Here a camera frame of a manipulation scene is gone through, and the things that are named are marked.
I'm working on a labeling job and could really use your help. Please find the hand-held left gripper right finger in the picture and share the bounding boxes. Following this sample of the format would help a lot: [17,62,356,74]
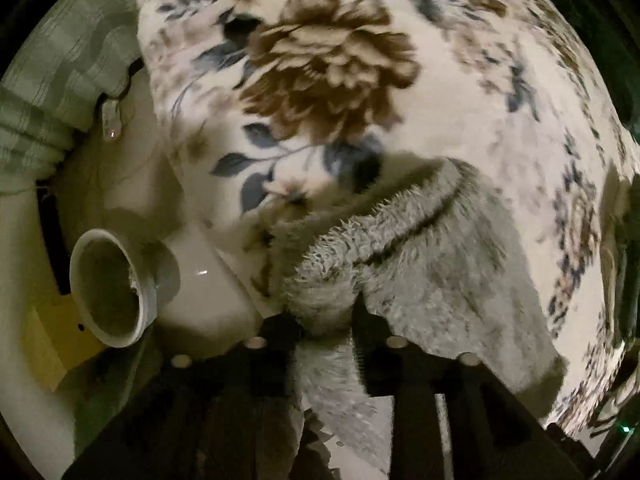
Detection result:
[351,299,587,480]

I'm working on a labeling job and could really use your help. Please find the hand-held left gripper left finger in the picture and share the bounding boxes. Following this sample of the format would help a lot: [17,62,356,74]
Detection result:
[62,313,305,480]

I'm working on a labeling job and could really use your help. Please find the grey fluffy pants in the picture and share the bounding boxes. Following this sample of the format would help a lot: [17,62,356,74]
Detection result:
[267,157,568,480]

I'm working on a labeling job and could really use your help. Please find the white round container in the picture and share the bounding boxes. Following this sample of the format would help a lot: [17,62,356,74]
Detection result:
[69,228,182,349]

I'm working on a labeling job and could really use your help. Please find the yellow cardboard box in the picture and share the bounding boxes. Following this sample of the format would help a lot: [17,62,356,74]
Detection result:
[25,295,108,393]

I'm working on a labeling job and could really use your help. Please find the floral printed blanket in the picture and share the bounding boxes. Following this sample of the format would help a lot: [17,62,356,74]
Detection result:
[132,0,637,436]

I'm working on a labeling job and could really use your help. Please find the green plaid curtain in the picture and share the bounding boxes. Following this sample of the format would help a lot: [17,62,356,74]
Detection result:
[0,0,147,196]

